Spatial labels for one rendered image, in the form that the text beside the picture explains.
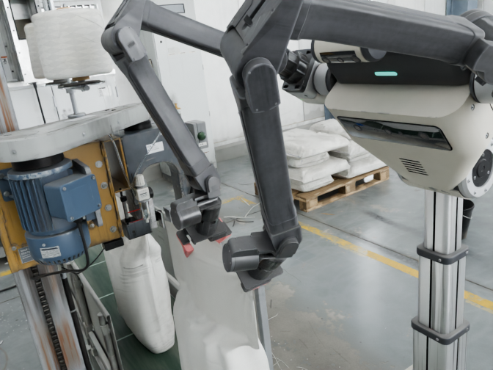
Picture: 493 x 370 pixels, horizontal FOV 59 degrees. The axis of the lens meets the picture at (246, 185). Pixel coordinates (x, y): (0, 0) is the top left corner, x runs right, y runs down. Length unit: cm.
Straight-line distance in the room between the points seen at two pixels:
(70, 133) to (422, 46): 82
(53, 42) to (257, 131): 65
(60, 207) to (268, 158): 59
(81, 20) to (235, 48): 64
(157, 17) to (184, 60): 421
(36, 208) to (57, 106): 296
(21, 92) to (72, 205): 300
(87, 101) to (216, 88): 241
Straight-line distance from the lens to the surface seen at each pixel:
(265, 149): 66
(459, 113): 96
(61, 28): 114
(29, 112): 407
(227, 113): 621
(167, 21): 105
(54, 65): 115
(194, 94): 529
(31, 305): 152
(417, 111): 99
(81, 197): 111
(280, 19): 54
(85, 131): 120
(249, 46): 54
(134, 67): 100
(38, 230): 120
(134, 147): 139
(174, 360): 193
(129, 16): 100
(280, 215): 77
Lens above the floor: 157
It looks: 18 degrees down
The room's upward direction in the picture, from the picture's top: 7 degrees counter-clockwise
